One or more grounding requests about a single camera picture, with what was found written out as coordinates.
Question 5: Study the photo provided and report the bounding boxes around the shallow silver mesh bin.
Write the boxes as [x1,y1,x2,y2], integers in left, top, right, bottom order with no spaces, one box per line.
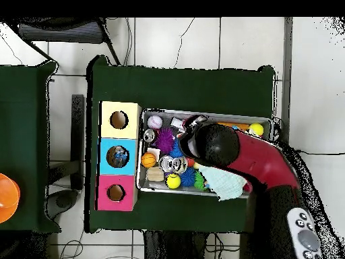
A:
[136,108,274,199]

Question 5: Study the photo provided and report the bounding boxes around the purple spiky rubber ball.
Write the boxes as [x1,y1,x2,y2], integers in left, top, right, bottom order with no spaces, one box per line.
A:
[154,127,175,154]

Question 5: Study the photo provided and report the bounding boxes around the black chair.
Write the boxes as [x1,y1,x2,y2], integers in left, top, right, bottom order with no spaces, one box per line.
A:
[5,17,121,66]

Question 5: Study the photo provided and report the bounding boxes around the plain yellow ball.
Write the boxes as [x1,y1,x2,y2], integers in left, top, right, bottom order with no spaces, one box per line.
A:
[248,123,264,137]

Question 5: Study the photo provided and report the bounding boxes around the yellow smiley ball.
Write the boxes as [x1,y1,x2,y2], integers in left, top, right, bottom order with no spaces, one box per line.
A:
[165,173,182,190]

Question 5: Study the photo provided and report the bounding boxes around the crushed silver can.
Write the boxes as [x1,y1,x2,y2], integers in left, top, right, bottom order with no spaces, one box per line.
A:
[172,156,189,174]

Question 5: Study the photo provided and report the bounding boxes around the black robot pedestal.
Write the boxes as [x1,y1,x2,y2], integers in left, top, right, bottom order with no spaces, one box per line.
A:
[142,230,241,259]

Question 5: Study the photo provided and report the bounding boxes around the mint waffle cloth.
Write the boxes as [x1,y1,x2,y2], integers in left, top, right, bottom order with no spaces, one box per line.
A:
[199,165,247,202]

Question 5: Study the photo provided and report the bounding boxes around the black floor cable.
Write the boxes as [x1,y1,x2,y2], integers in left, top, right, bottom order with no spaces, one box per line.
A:
[296,149,345,157]

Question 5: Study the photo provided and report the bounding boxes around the dark green side-table cloth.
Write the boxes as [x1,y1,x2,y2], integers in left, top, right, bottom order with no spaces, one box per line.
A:
[0,61,61,233]

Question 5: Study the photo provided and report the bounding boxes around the white toy baseball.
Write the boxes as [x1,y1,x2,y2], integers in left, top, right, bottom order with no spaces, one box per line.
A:
[147,115,164,131]

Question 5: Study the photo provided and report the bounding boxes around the orange plastic bowl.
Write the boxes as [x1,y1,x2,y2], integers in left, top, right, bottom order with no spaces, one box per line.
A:
[0,173,22,224]

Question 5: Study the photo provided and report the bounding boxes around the orange toy basketball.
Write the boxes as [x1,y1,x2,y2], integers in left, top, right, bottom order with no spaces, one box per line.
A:
[140,152,158,169]

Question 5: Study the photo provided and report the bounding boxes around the black upright panel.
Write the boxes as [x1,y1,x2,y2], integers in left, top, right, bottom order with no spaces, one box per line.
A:
[70,94,85,190]

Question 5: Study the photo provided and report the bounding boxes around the silver drink can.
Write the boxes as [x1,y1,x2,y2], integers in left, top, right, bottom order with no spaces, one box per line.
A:
[158,155,175,173]

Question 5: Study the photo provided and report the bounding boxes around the blue spiky rubber ball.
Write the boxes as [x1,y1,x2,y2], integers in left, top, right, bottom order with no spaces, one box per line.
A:
[179,167,197,188]

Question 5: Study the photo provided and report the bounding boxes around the wooden box with three holes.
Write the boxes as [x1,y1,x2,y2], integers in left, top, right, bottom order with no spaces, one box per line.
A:
[95,100,143,212]

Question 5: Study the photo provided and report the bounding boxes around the dark green table cloth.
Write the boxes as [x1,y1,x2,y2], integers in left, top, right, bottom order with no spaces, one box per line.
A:
[85,55,276,233]

